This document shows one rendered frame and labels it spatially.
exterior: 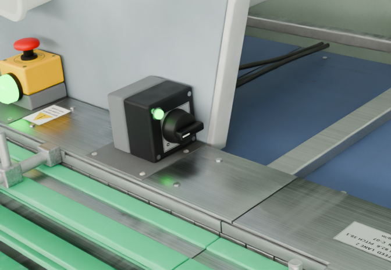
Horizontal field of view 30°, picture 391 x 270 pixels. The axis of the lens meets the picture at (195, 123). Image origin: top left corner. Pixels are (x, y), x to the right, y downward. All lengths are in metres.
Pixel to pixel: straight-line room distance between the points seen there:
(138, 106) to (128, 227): 0.16
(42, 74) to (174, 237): 0.42
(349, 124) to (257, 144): 0.13
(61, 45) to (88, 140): 0.20
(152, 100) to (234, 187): 0.15
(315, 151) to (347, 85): 0.26
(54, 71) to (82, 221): 0.35
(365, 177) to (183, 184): 0.22
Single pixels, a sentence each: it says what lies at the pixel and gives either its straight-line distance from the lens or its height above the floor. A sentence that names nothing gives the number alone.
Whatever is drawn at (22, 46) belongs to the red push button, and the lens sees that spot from 1.14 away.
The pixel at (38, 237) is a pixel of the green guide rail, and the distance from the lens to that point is 0.99.
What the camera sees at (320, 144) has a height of 0.67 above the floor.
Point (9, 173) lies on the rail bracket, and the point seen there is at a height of 0.96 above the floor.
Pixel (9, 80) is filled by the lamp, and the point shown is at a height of 0.84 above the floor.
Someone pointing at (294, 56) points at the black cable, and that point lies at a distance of 1.20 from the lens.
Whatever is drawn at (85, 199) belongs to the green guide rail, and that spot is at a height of 0.92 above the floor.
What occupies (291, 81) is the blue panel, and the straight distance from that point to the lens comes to 1.20.
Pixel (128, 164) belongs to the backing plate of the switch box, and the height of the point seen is 0.86.
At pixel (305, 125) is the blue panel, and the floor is 0.60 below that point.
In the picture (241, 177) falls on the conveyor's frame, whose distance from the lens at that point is 0.88.
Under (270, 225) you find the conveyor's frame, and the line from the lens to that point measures 0.79.
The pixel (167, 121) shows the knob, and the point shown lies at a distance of 0.91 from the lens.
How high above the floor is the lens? 1.36
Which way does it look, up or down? 39 degrees down
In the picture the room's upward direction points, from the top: 117 degrees counter-clockwise
